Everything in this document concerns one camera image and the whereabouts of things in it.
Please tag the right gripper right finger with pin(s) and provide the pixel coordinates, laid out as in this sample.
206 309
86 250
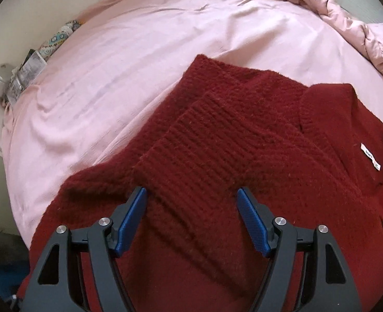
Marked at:
306 267

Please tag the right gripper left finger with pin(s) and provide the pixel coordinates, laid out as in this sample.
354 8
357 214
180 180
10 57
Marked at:
57 282

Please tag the dark red knit cardigan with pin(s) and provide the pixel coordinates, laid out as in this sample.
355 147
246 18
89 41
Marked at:
313 155

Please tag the pink bed sheet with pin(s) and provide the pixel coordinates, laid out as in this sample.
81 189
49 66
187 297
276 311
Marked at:
102 84

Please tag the patterned cloth at bedside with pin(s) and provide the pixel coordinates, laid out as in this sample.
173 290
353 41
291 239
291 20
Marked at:
50 46

